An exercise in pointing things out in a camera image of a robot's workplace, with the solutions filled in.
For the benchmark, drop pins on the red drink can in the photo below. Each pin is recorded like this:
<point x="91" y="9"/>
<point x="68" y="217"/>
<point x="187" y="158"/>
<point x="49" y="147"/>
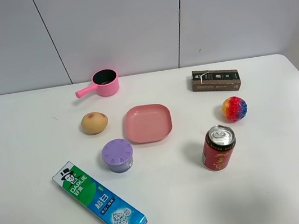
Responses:
<point x="218" y="147"/>

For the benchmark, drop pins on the brown cardboard box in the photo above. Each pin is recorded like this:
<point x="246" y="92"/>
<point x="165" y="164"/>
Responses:
<point x="215" y="80"/>

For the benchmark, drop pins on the pink toy saucepan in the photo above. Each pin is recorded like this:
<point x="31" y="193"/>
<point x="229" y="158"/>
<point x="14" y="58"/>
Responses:
<point x="104" y="82"/>

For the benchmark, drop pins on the brown potato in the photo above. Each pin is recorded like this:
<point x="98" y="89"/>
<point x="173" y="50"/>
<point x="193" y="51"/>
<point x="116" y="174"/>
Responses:
<point x="94" y="123"/>

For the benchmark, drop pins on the purple lidded jar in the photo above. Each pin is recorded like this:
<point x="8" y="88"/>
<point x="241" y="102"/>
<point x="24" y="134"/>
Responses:
<point x="118" y="155"/>

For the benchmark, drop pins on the pink square plate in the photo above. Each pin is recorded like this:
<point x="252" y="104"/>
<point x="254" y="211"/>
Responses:
<point x="148" y="123"/>

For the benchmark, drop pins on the Darlie toothpaste box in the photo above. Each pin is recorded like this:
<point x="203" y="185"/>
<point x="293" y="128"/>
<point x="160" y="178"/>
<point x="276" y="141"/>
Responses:
<point x="98" y="199"/>

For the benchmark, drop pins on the rainbow spiky ball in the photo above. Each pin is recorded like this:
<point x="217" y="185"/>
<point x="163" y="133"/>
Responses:
<point x="234" y="108"/>

